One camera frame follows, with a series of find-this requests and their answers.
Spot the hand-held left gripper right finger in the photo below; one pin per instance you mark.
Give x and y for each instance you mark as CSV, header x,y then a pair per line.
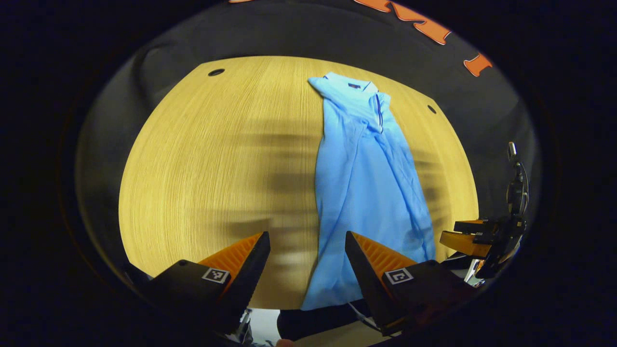
x,y
364,279

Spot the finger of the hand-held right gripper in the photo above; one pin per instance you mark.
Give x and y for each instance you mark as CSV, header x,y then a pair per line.
x,y
465,243
477,227

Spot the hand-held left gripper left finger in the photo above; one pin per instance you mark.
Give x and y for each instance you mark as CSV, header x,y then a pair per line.
x,y
248,279

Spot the light blue T-shirt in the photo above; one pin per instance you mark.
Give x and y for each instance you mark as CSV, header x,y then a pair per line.
x,y
366,193

